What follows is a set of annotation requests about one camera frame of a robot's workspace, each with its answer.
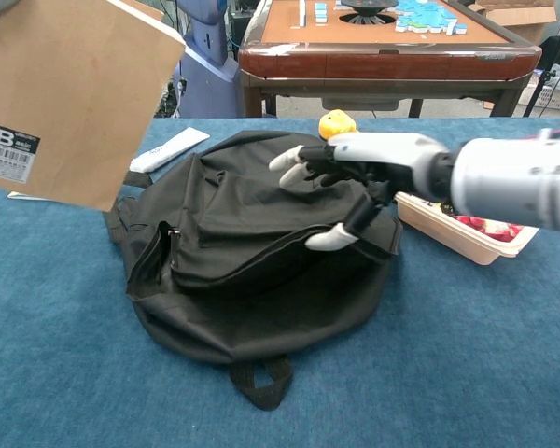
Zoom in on cardboard box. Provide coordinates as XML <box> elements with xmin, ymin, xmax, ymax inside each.
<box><xmin>466</xmin><ymin>0</ymin><xmax>557</xmax><ymax>46</ymax></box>

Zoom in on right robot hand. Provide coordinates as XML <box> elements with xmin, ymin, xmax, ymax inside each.
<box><xmin>268</xmin><ymin>132</ymin><xmax>455</xmax><ymax>252</ymax></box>

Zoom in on black tripod leg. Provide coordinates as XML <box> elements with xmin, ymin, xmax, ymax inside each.
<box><xmin>522</xmin><ymin>0</ymin><xmax>560</xmax><ymax>118</ymax></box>

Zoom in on beige plastic tray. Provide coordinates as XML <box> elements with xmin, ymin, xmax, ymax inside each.
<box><xmin>394</xmin><ymin>189</ymin><xmax>540</xmax><ymax>266</ymax></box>

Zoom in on brown spiral notebook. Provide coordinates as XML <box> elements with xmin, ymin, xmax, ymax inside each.
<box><xmin>0</xmin><ymin>0</ymin><xmax>188</xmax><ymax>214</ymax></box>

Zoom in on black floor cables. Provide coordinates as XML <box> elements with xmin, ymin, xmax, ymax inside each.
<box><xmin>153</xmin><ymin>81</ymin><xmax>180</xmax><ymax>119</ymax></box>

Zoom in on white paper booklet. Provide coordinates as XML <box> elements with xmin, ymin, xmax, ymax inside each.
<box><xmin>7</xmin><ymin>189</ymin><xmax>53</xmax><ymax>203</ymax></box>

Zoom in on blue purple robot base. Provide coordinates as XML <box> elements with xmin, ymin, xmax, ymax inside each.
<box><xmin>171</xmin><ymin>0</ymin><xmax>244</xmax><ymax>119</ymax></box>

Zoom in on black backpack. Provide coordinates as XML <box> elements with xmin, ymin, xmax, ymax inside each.
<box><xmin>103</xmin><ymin>130</ymin><xmax>405</xmax><ymax>412</ymax></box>

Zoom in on red white snack packet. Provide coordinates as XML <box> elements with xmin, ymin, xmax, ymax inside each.
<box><xmin>451</xmin><ymin>213</ymin><xmax>526</xmax><ymax>243</ymax></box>

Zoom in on black mahjong table hub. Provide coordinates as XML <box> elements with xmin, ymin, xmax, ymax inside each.
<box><xmin>339</xmin><ymin>0</ymin><xmax>398</xmax><ymax>25</ymax></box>

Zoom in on white plastic basket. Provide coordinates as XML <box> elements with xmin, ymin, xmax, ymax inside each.
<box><xmin>517</xmin><ymin>82</ymin><xmax>560</xmax><ymax>111</ymax></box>

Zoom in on blue mahjong tile pile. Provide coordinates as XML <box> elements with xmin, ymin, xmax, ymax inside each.
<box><xmin>394</xmin><ymin>0</ymin><xmax>469</xmax><ymax>36</ymax></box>

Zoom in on brown mahjong table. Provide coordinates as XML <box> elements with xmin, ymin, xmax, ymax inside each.
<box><xmin>237</xmin><ymin>0</ymin><xmax>542</xmax><ymax>118</ymax></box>

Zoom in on white flat tube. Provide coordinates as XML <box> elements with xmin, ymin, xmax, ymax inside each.
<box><xmin>129</xmin><ymin>126</ymin><xmax>211</xmax><ymax>173</ymax></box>

